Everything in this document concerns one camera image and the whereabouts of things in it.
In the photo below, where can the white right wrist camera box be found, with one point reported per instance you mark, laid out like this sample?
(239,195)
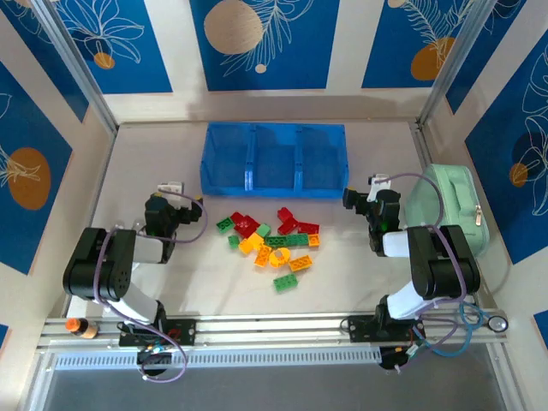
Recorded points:
(379,184)

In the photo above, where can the small red lego brick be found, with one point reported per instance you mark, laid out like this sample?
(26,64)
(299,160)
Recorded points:
(239,217)

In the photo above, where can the yellow arch lego piece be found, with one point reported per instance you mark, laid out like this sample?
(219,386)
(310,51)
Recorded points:
(274,261)

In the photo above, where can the aluminium frame post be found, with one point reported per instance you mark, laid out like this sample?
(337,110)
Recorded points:
(73,60)
(454,60)

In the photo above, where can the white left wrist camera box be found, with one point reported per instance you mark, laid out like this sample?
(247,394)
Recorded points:
(170,187)

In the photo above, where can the yellow sloped lego brick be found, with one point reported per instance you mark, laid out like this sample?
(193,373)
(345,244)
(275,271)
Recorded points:
(256,240)

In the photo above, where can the small green lego brick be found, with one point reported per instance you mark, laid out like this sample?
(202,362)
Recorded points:
(233,241)
(263,230)

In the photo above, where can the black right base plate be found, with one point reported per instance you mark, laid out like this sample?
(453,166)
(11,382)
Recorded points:
(359,329)

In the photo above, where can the aluminium mounting rail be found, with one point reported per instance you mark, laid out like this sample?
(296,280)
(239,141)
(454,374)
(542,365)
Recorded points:
(278,327)

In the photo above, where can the blue tube stethoscope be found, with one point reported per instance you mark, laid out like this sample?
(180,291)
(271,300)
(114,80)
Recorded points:
(497,324)

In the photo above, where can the red long lego brick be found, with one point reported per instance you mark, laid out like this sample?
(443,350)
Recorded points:
(309,228)

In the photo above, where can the small yellow lego brick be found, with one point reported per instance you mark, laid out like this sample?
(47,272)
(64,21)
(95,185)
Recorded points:
(314,240)

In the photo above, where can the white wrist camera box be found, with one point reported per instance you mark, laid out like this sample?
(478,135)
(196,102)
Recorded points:
(170,187)
(379,184)

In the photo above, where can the green square lego brick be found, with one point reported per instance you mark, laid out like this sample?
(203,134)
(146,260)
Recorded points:
(224,225)

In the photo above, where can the large red lego brick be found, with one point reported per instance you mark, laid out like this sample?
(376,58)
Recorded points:
(249,227)

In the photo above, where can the green long lego brick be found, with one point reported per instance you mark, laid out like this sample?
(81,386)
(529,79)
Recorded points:
(298,239)
(286,283)
(277,241)

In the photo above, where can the blue three-compartment bin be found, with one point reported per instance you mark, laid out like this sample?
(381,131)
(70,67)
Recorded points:
(227,150)

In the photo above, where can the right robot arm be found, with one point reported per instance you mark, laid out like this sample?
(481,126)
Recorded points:
(445,265)

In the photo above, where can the small bottle orange cap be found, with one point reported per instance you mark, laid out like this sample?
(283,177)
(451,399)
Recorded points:
(83,329)

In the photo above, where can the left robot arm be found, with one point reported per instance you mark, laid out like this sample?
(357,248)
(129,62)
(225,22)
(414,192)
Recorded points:
(90,274)

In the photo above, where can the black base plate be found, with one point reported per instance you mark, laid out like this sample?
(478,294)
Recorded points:
(186,331)
(359,329)

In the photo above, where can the mint green zipper pouch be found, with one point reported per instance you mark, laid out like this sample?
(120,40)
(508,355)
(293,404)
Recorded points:
(454,201)

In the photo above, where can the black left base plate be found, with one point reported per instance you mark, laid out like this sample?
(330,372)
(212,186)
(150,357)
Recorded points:
(186,331)

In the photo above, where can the black electronics module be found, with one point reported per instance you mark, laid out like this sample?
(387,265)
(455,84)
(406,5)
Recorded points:
(150,357)
(391,364)

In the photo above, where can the yellow long lego brick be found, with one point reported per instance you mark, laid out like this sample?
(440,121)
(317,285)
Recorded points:
(263,256)
(300,263)

